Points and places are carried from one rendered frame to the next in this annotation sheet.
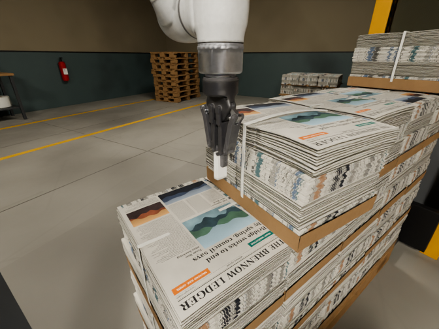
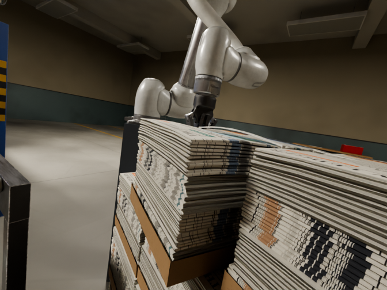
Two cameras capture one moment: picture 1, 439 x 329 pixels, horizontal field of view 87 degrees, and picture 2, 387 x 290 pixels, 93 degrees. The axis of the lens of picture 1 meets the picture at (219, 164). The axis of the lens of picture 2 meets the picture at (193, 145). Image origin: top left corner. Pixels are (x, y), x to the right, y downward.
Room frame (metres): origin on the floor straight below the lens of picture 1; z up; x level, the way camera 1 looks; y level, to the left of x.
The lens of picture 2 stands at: (0.51, -0.63, 1.08)
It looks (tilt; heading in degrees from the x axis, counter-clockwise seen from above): 8 degrees down; 91
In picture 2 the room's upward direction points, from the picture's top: 10 degrees clockwise
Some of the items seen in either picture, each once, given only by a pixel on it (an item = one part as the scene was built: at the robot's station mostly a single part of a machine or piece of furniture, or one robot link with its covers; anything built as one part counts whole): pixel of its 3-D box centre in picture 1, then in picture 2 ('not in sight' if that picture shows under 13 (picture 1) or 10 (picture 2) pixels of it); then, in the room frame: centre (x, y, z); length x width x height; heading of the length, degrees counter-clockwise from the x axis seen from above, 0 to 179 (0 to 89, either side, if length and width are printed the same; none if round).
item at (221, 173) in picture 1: (221, 165); not in sight; (0.51, 0.00, 0.96); 0.03 x 0.01 x 0.07; 127
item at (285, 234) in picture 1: (313, 203); (177, 214); (0.49, -0.24, 0.86); 0.29 x 0.16 x 0.04; 122
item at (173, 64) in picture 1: (176, 76); not in sight; (7.39, 1.27, 0.65); 1.26 x 0.86 x 1.30; 153
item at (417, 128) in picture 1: (366, 121); not in sight; (0.99, -0.63, 0.95); 0.38 x 0.29 x 0.23; 37
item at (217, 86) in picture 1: (220, 98); (203, 110); (0.51, 0.00, 1.12); 0.08 x 0.07 x 0.09; 37
